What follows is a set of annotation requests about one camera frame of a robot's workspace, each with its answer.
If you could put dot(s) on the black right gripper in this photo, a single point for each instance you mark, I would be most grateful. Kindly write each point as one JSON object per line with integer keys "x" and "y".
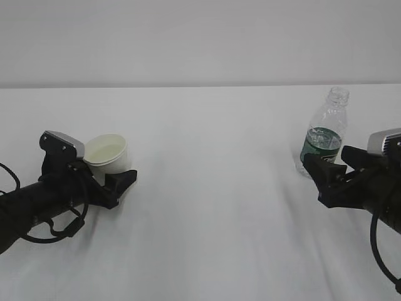
{"x": 338, "y": 185}

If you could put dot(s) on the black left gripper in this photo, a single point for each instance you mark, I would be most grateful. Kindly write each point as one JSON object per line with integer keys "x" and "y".
{"x": 103, "y": 196}

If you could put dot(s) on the white paper cup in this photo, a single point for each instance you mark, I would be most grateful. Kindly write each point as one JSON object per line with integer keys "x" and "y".
{"x": 107, "y": 154}

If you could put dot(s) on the clear water bottle green label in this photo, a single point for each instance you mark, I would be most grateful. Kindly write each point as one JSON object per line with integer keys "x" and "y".
{"x": 326, "y": 129}

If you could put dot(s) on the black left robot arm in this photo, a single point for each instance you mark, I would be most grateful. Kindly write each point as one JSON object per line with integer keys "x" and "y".
{"x": 55, "y": 207}

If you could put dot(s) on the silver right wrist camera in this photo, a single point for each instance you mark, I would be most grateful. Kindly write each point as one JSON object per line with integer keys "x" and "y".
{"x": 379, "y": 142}

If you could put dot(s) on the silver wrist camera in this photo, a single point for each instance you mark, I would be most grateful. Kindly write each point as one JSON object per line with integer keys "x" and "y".
{"x": 379, "y": 142}
{"x": 60, "y": 151}

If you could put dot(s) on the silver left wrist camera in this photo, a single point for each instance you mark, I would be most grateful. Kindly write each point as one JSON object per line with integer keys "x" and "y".
{"x": 60, "y": 151}

